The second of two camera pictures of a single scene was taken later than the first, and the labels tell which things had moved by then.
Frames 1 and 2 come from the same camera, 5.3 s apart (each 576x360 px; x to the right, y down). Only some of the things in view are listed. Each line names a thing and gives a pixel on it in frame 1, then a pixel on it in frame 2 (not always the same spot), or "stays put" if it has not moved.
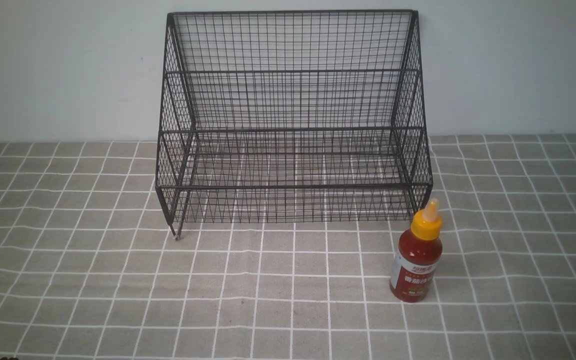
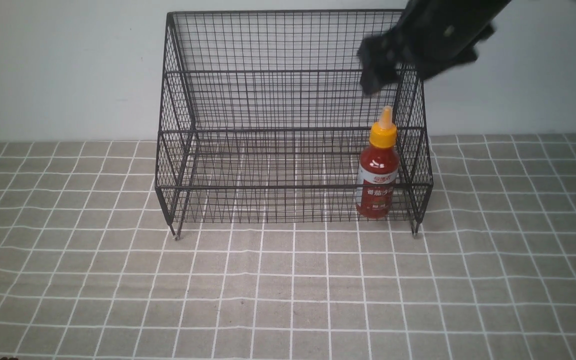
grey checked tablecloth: x=71 y=257 stays put
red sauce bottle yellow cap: x=419 y=256 -> x=378 y=169
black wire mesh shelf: x=301 y=116 stays put
